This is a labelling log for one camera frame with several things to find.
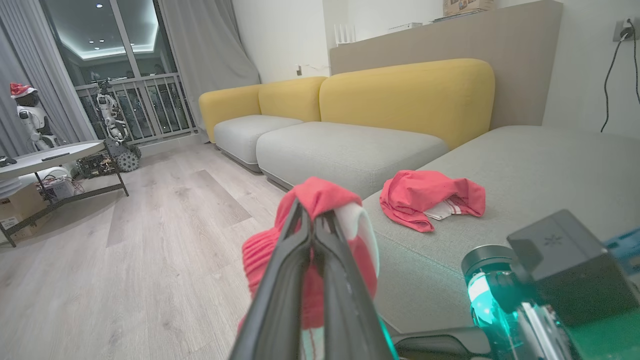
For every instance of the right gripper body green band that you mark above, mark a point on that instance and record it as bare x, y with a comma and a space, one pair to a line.
487, 280

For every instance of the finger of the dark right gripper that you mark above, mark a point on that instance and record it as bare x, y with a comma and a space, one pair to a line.
445, 347

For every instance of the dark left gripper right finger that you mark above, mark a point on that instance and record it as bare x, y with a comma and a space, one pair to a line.
345, 310

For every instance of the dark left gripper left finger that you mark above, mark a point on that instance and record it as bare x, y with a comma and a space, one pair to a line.
280, 300

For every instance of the red garment striped white trim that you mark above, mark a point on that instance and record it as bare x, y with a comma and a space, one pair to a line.
415, 192

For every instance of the red garment broad white panel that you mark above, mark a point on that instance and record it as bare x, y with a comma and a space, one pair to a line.
320, 192

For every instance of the large grey sofa chaise seat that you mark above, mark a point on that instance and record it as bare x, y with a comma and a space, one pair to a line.
540, 170

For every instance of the wide grey sofa seat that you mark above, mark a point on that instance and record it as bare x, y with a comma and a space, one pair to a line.
340, 150

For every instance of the small grey sofa seat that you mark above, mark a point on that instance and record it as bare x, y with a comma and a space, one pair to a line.
250, 132

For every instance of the large yellow sofa backrest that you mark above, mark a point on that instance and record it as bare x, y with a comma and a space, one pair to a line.
410, 95

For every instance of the medium yellow sofa backrest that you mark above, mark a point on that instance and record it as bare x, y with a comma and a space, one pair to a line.
292, 97

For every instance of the blue right wrist connector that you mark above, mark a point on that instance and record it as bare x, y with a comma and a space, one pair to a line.
625, 250

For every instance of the white balcony railing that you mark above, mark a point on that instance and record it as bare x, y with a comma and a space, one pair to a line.
155, 105

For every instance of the beige upholstered partition panel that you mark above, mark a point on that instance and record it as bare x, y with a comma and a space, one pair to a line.
520, 50

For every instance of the white robot on wheeled base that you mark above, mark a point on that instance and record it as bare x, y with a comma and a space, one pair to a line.
115, 130

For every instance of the flat white device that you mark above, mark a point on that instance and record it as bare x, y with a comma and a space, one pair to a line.
405, 27

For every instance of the black remote control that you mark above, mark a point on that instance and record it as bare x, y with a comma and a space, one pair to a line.
55, 156

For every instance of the white wifi router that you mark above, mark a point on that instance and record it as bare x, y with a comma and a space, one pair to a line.
345, 36

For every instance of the cardboard box on partition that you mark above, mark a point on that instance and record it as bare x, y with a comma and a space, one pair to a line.
467, 6

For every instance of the white oval coffee table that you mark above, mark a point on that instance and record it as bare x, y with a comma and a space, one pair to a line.
45, 157

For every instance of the brown cardboard box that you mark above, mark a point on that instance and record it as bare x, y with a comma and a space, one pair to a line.
20, 207

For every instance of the white humanoid robot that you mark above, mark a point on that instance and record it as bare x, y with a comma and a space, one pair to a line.
32, 122

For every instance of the glass balcony door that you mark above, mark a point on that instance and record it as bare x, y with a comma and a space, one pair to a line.
120, 40

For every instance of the black game controller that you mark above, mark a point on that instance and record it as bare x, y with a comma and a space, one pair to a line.
7, 161

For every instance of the red santa hat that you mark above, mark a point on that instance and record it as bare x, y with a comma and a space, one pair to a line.
21, 90

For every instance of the grey curtain beside robot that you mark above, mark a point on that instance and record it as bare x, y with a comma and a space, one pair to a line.
25, 50

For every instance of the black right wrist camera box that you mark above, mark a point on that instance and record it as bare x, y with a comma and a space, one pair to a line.
570, 270

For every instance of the wall socket with plug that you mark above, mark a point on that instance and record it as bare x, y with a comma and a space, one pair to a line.
625, 30

